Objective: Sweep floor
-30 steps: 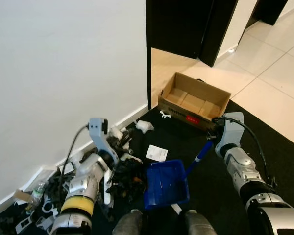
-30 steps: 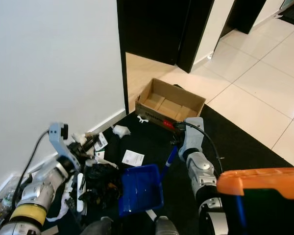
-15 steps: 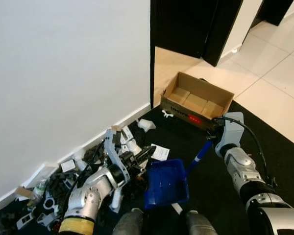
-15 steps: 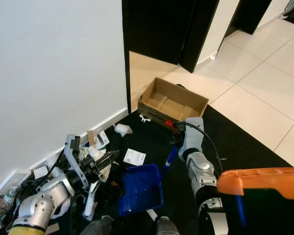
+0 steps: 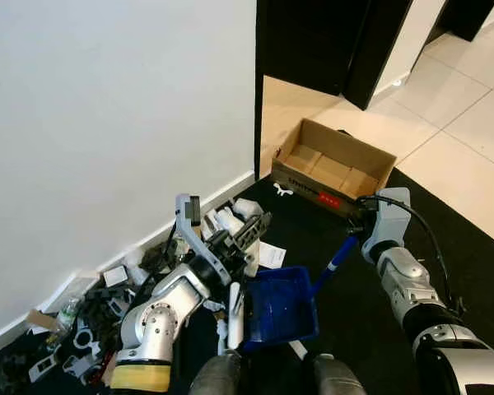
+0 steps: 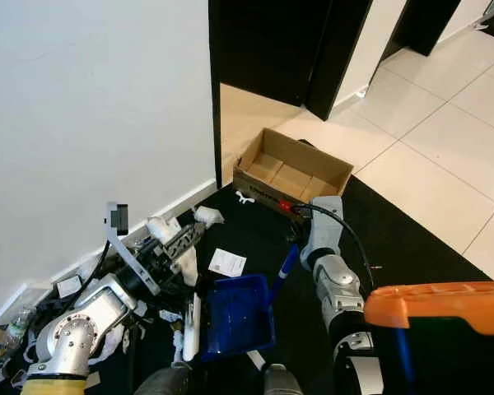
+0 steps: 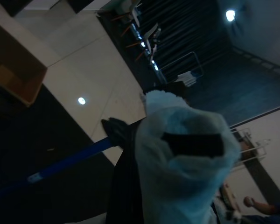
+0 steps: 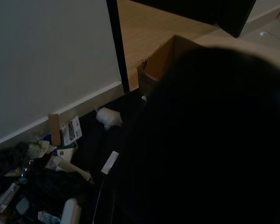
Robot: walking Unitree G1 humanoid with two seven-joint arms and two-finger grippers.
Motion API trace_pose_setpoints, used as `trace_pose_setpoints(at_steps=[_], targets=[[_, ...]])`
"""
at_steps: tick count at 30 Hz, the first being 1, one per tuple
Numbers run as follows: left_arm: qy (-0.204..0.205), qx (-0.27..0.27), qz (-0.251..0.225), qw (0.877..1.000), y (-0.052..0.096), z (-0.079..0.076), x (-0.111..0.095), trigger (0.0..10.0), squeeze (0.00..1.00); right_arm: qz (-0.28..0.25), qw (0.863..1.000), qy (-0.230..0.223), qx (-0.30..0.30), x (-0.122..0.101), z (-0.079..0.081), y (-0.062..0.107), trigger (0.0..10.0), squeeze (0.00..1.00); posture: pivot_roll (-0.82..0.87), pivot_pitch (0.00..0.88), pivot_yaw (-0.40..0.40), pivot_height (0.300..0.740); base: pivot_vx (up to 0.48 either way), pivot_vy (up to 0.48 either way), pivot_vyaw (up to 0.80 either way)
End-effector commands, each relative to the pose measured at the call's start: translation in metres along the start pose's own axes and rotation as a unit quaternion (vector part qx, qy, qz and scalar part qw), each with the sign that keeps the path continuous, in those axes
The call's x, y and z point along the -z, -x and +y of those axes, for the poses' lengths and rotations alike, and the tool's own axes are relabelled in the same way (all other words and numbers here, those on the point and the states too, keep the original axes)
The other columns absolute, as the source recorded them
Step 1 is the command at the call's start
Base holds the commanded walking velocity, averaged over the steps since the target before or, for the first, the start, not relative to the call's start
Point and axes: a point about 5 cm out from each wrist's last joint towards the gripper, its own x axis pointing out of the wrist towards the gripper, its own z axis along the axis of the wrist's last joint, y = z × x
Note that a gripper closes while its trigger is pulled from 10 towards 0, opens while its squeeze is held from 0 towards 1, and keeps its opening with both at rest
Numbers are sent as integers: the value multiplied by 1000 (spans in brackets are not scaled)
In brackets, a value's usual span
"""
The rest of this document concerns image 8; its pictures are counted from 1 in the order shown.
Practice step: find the brown cardboard box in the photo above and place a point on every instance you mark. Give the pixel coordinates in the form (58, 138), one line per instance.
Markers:
(158, 60)

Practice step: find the black door jamb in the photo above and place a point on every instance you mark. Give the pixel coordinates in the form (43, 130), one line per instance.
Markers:
(238, 18)

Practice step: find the brown cardboard piece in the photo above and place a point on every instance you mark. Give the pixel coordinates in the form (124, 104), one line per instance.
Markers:
(54, 129)

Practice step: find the thin black door frame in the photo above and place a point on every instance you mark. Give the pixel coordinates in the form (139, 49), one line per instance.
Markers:
(119, 46)

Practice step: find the small white card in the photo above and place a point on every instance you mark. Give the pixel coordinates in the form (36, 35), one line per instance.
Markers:
(22, 205)

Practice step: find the small white floor scrap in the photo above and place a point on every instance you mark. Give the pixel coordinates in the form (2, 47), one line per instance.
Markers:
(263, 33)

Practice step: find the white paper strip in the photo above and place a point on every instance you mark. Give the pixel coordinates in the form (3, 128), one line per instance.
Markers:
(110, 162)

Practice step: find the black floor mat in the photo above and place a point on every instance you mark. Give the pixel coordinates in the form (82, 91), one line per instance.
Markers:
(91, 144)

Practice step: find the black crumpled cloth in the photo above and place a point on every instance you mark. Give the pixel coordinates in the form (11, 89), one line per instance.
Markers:
(56, 186)

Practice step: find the white box brown square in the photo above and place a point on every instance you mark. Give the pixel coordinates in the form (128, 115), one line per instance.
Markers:
(65, 154)

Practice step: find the pale grey left wrist camera mount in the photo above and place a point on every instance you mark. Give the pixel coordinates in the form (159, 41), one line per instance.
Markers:
(71, 212)

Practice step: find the clear bottle green cap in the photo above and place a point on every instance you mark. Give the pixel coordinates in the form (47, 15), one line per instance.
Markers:
(25, 168)

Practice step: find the white box with picture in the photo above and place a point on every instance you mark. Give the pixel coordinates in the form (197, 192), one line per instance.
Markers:
(71, 131)

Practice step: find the small white plastic scrap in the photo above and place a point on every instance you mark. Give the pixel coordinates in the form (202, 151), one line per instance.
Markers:
(144, 98)

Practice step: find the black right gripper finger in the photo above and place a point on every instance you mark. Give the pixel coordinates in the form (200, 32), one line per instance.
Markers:
(107, 205)

